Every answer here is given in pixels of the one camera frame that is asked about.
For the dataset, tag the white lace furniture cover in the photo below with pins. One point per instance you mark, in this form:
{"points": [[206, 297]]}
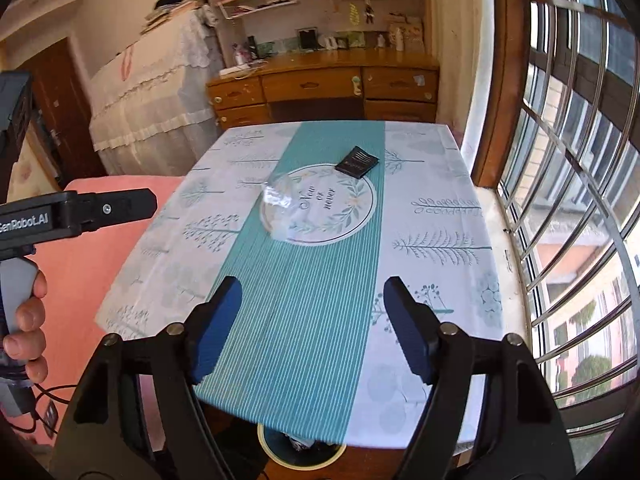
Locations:
{"points": [[150, 100]]}

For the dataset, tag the small black packet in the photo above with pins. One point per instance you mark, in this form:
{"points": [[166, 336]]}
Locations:
{"points": [[357, 162]]}

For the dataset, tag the person's left hand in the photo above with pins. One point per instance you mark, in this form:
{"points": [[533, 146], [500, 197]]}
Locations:
{"points": [[27, 345]]}

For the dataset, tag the teal white printed tablecloth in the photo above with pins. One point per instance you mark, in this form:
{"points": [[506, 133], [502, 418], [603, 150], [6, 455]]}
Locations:
{"points": [[300, 310]]}

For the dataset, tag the white power strip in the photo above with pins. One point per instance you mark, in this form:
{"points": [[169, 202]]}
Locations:
{"points": [[240, 69]]}

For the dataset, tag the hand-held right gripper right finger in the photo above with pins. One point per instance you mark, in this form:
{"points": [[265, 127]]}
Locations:
{"points": [[407, 332]]}

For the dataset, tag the stack of papers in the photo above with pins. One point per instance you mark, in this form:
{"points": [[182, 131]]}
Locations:
{"points": [[167, 15]]}

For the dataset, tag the wooden desk with drawers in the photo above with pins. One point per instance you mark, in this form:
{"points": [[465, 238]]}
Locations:
{"points": [[310, 85]]}

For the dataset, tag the clear plastic packaging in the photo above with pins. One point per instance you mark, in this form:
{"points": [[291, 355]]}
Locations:
{"points": [[277, 205]]}

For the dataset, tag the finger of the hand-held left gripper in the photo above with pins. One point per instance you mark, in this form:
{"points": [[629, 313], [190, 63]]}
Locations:
{"points": [[115, 207]]}

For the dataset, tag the white rimmed blue trash bin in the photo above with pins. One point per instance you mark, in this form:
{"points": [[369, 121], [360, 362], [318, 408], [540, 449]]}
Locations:
{"points": [[272, 447]]}

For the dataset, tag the white bottle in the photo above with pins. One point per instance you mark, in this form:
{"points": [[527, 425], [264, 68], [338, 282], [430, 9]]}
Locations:
{"points": [[398, 40]]}

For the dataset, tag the black picture frame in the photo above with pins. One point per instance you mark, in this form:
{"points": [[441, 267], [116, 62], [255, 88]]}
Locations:
{"points": [[308, 39]]}

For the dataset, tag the pink bed blanket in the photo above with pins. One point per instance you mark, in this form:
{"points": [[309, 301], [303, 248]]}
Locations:
{"points": [[85, 285]]}

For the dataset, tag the brown wooden door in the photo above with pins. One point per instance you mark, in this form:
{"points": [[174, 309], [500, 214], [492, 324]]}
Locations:
{"points": [[60, 100]]}

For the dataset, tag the wooden window frame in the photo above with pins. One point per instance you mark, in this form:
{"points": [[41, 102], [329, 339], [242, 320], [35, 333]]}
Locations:
{"points": [[500, 60]]}

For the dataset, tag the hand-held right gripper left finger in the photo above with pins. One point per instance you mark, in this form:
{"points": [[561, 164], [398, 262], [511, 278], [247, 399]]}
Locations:
{"points": [[215, 332]]}

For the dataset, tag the white window sill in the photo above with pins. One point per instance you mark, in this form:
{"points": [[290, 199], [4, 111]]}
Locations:
{"points": [[505, 240]]}

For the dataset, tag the metal window grille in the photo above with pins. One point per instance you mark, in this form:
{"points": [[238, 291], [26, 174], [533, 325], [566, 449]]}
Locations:
{"points": [[575, 160]]}

